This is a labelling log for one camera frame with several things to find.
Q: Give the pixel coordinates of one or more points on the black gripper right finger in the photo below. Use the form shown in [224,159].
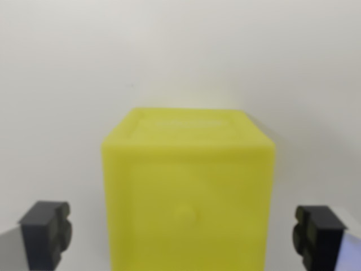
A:
[318,238]

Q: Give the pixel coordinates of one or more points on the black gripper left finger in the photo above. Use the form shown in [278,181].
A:
[42,235]

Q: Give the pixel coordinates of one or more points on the yellow cube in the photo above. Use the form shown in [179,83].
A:
[189,194]

